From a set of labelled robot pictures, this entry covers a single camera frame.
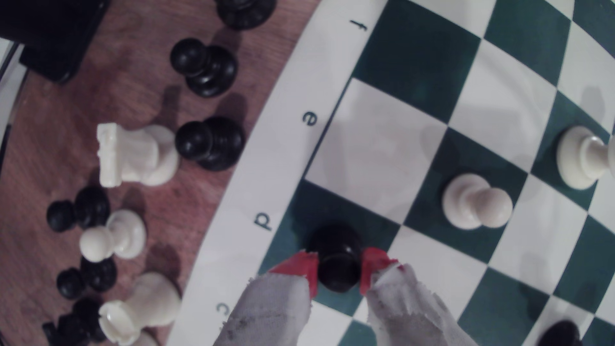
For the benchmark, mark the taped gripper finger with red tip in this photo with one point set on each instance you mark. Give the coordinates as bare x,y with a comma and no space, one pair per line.
274,312
408,312

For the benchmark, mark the black chess pawn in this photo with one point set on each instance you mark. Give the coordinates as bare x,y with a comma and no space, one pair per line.
214,143
93,276
206,69
336,250
84,209
74,327

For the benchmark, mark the white chess pawn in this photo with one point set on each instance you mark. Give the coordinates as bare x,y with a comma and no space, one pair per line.
115,235
473,202

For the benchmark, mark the green white chess mat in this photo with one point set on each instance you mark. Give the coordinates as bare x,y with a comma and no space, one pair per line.
250,182

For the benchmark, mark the black chess queen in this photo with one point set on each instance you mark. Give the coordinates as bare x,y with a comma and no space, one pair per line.
560,335

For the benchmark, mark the white chess rook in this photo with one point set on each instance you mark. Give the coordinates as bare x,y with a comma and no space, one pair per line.
137,154

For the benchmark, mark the white chess bishop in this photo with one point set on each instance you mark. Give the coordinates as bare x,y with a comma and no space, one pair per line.
579,156

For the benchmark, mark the black chess rook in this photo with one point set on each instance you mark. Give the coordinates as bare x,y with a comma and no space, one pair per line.
245,10

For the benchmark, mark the black box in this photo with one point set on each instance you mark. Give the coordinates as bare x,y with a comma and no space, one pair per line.
53,33

